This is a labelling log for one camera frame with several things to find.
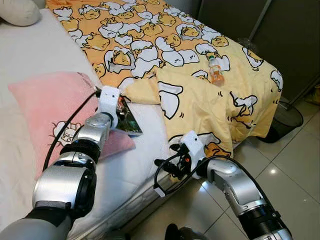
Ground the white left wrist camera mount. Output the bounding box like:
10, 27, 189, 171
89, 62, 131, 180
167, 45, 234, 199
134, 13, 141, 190
96, 86, 121, 130

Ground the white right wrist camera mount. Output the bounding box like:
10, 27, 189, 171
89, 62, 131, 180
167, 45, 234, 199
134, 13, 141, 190
179, 131, 206, 173

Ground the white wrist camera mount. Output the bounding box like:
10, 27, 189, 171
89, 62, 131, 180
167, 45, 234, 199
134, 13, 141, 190
96, 86, 121, 130
179, 131, 206, 173

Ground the yellow cartoon print blanket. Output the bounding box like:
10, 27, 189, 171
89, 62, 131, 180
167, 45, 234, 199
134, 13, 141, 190
46, 0, 284, 159

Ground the pink plush pillow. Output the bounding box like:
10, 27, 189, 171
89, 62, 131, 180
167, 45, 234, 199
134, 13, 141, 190
7, 71, 137, 179

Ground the orange juice bottle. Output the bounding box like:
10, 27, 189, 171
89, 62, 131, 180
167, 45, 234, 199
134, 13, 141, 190
207, 54, 225, 87

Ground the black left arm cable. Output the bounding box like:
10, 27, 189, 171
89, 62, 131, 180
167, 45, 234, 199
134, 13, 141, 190
42, 89, 101, 172

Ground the grey right robot leg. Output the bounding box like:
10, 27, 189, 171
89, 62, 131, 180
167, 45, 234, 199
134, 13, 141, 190
165, 223, 212, 240

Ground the white quilted mattress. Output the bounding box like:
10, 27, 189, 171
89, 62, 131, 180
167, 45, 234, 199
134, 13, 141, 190
0, 7, 241, 240

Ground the cream pillow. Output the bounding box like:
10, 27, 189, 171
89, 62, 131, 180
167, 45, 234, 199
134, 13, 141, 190
0, 0, 42, 27

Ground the black mesh waste bin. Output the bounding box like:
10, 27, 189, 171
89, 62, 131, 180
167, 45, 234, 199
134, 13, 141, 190
260, 100, 304, 144

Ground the dark book red city cover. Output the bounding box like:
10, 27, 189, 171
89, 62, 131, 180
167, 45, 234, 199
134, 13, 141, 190
117, 96, 144, 137

